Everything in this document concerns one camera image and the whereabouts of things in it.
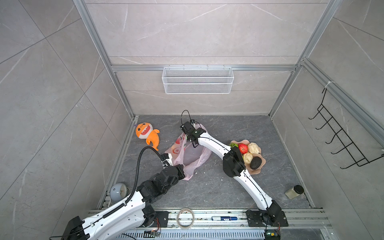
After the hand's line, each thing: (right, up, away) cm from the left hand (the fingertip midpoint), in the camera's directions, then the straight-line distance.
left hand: (185, 163), depth 77 cm
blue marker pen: (+20, -26, -4) cm, 33 cm away
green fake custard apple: (+29, +8, +13) cm, 33 cm away
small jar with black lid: (+56, -14, -4) cm, 58 cm away
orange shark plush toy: (-29, +17, +23) cm, 41 cm away
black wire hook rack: (+72, +6, -19) cm, 75 cm away
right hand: (+2, +13, +28) cm, 31 cm away
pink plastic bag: (+4, -2, +19) cm, 19 cm away
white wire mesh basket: (+7, +51, +23) cm, 57 cm away
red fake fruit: (+36, +6, +15) cm, 39 cm away
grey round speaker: (-34, -14, -3) cm, 37 cm away
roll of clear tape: (-3, -27, -4) cm, 27 cm away
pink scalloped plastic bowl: (+38, -5, +12) cm, 40 cm away
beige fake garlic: (+41, +6, +12) cm, 44 cm away
